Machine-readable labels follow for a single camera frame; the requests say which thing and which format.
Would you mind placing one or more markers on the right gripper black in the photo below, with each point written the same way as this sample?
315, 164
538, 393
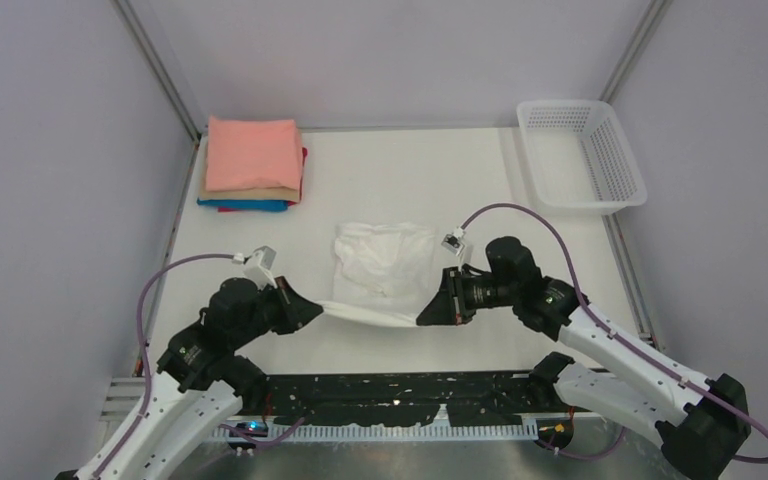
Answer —
450, 306

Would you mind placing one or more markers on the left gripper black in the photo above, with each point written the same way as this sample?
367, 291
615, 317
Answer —
297, 310

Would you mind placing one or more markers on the white t shirt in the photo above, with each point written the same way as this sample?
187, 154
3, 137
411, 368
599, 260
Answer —
382, 276

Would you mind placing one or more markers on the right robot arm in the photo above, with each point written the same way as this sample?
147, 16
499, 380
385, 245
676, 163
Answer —
698, 423

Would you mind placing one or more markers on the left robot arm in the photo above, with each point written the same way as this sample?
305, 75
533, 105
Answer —
200, 381

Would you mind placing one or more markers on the tan folded t shirt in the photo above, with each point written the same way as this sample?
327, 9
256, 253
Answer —
291, 196

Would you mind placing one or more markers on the blue folded t shirt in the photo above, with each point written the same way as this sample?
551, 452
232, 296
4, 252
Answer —
246, 205

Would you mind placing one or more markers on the pink folded t shirt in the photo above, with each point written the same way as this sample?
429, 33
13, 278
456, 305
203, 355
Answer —
253, 154

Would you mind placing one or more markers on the white plastic basket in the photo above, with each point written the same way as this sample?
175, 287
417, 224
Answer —
577, 159

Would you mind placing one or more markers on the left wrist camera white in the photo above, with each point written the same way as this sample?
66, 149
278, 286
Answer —
256, 266

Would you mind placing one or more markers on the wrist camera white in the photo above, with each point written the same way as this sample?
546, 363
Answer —
256, 266
456, 243

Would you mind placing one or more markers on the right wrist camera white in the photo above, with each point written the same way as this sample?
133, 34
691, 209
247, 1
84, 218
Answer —
456, 243

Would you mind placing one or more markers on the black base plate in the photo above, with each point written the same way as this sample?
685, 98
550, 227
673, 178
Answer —
478, 398

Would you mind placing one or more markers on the aluminium frame rail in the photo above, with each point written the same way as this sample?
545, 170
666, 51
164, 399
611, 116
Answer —
250, 428

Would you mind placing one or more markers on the left frame post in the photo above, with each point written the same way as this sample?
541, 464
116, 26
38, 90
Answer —
137, 19

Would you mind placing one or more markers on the frame post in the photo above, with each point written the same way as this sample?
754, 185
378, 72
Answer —
642, 34
137, 19

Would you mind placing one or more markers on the right frame post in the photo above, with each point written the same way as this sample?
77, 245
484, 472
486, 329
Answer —
642, 34

